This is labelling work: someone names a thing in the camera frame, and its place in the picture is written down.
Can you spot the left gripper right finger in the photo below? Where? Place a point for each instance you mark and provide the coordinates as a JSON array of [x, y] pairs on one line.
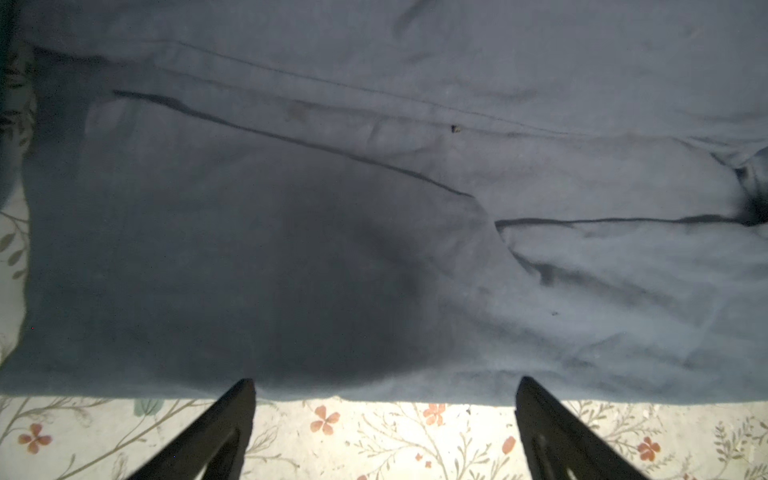
[[558, 446]]

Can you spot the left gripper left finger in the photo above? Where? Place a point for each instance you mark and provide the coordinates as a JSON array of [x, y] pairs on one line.
[[214, 445]]

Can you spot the grey-blue t-shirt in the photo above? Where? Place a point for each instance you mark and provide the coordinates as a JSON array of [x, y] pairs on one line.
[[397, 200]]

